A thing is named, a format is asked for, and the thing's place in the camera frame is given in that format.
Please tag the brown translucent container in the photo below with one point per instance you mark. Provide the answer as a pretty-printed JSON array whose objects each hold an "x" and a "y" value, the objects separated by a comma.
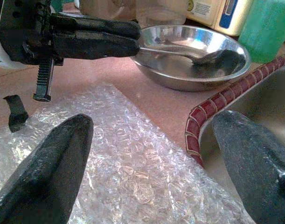
[{"x": 105, "y": 8}]

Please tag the stainless steel bowl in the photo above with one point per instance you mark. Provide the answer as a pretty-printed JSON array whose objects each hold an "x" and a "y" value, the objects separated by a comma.
[{"x": 179, "y": 77}]

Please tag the stainless steel sink basin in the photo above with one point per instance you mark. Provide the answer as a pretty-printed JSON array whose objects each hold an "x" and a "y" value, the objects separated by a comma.
[{"x": 261, "y": 102}]

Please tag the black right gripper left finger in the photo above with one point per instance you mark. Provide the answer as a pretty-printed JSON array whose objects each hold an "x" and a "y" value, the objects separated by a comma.
[{"x": 46, "y": 177}]

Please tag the cream carton with blue stripe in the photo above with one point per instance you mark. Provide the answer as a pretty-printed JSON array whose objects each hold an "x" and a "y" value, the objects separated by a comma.
[{"x": 217, "y": 14}]

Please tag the stainless steel spoon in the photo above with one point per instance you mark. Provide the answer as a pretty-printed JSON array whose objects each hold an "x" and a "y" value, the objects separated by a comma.
[{"x": 203, "y": 58}]

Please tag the green bottle with blue cap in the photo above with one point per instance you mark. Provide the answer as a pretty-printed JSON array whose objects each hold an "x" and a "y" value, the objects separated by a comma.
[{"x": 266, "y": 30}]

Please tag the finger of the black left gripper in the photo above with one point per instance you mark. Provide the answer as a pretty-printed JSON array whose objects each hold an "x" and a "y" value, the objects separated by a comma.
[
  {"x": 93, "y": 45},
  {"x": 98, "y": 25}
]

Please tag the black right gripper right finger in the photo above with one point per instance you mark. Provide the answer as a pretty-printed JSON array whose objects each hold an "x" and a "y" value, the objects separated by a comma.
[{"x": 256, "y": 168}]

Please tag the clear bubble wrap sheet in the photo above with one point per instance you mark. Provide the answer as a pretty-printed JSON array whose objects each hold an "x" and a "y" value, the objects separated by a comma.
[{"x": 133, "y": 163}]

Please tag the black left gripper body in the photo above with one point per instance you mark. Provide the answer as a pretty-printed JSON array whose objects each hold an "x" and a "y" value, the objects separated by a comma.
[{"x": 23, "y": 35}]

